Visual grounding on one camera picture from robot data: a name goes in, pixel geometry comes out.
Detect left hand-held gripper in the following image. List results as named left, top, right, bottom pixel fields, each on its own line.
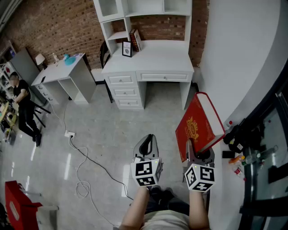
left=130, top=134, right=163, bottom=187

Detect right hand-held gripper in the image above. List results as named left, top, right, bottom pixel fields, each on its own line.
left=184, top=138, right=216, bottom=193

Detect red hardcover book gold emblem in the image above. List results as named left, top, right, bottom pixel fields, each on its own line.
left=175, top=91, right=226, bottom=163

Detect person's right forearm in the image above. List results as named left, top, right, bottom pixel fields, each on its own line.
left=188, top=190, right=211, bottom=230

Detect person's left forearm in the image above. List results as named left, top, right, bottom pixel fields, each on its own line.
left=118, top=186, right=150, bottom=230

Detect small white desk drawer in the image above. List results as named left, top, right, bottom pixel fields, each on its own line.
left=112, top=86, right=139, bottom=97
left=107, top=74, right=135, bottom=85
left=114, top=98, right=143, bottom=109

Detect wide white desk drawer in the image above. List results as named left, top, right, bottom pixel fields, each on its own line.
left=136, top=71, right=191, bottom=82

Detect white cover book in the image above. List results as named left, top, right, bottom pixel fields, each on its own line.
left=134, top=29, right=143, bottom=52

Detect dark red thick book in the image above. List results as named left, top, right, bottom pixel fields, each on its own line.
left=129, top=28, right=138, bottom=52

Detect small white side desk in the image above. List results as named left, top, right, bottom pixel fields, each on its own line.
left=31, top=53, right=97, bottom=106

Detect orange drink bottle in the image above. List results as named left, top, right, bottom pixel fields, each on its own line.
left=229, top=155, right=246, bottom=165

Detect black bag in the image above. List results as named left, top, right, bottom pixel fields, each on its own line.
left=224, top=124, right=248, bottom=153

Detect small red label bottle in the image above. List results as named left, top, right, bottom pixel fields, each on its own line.
left=233, top=167, right=246, bottom=180

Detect large clear bottle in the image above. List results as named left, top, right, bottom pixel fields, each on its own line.
left=245, top=146, right=279, bottom=164

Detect person's dark trousers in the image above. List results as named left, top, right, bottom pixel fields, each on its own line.
left=145, top=186, right=191, bottom=216

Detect black framed glass table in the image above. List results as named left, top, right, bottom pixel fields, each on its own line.
left=239, top=85, right=288, bottom=230

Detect person's light shirt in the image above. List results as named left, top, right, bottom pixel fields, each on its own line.
left=139, top=210, right=191, bottom=230

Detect black folding chair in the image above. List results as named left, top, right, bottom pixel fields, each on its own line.
left=29, top=100, right=51, bottom=128

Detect teal tissue holder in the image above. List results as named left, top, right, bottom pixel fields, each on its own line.
left=63, top=53, right=77, bottom=67

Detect white table lamp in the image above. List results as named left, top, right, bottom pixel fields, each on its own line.
left=35, top=53, right=48, bottom=70

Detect red storage box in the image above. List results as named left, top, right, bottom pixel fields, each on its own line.
left=4, top=180, right=43, bottom=230

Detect frosted glass cabinet door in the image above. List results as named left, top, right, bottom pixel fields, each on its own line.
left=98, top=0, right=126, bottom=18

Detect grey metal cabinet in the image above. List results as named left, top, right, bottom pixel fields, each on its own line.
left=10, top=47, right=48, bottom=106

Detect white storage shelf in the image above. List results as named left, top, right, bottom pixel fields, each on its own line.
left=0, top=40, right=16, bottom=95

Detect thick white cable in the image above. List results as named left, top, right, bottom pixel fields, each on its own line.
left=68, top=136, right=119, bottom=227

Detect thin white cable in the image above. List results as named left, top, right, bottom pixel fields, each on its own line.
left=48, top=100, right=68, bottom=133

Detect black picture frame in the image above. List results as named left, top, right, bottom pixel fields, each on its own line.
left=122, top=41, right=133, bottom=58

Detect white metal frame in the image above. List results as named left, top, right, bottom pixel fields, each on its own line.
left=20, top=183, right=59, bottom=225

